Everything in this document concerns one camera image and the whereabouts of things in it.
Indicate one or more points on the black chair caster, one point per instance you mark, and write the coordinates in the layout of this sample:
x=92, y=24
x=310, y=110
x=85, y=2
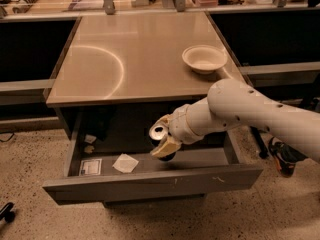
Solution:
x=7, y=213

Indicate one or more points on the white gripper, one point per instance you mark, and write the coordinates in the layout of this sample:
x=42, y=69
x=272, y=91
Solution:
x=179, y=123

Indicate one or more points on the black orange sneaker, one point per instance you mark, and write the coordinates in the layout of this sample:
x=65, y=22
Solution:
x=285, y=157

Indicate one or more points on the blue pepsi can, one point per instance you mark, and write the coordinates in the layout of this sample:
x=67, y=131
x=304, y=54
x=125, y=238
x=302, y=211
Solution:
x=157, y=133

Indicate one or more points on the small white paper scrap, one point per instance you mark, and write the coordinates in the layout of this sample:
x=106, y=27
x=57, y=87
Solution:
x=90, y=138

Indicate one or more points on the small crumpled paper scrap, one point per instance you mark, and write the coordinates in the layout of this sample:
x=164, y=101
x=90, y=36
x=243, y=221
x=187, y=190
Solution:
x=89, y=149

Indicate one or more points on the white paper bowl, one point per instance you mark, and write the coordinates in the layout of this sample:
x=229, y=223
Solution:
x=204, y=59

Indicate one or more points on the purple white booklet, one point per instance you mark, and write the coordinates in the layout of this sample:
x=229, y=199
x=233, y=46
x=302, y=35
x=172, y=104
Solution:
x=77, y=5

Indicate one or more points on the grey open top drawer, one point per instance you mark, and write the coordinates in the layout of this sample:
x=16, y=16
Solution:
x=213, y=165

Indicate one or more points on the white paper napkin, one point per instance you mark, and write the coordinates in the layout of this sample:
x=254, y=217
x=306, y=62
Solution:
x=125, y=163

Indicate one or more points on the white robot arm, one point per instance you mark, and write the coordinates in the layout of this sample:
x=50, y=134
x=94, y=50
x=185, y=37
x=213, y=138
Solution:
x=229, y=104

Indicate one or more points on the grey cabinet with tan top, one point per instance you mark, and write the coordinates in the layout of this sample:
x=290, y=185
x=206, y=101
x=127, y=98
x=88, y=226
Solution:
x=134, y=63

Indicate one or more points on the white label sticker card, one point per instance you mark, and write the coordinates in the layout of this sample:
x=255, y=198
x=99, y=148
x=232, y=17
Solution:
x=90, y=167

